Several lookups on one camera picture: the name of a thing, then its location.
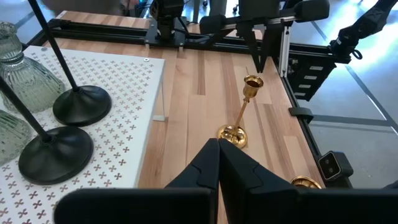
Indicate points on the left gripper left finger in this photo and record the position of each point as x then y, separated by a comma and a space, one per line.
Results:
202, 168

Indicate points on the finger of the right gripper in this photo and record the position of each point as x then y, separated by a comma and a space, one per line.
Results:
252, 40
272, 40

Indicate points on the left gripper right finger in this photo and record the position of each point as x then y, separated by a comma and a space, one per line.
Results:
248, 186

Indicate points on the gold candlestick holder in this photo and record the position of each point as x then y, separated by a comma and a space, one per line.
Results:
306, 180
233, 135

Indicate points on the black candlestick holder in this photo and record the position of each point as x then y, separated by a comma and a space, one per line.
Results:
82, 105
56, 155

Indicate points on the ribbed glass candle holder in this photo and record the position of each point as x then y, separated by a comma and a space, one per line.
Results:
28, 84
12, 137

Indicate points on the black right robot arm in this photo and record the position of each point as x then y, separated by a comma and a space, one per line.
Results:
166, 18

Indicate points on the white perforated metal shelf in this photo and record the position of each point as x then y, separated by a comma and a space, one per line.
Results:
109, 124

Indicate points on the silver aluminium extrusion post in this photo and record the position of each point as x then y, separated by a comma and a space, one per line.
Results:
284, 53

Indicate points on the black clamp bracket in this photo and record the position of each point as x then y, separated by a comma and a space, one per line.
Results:
300, 113

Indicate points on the black depth camera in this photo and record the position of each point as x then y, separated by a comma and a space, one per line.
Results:
334, 168

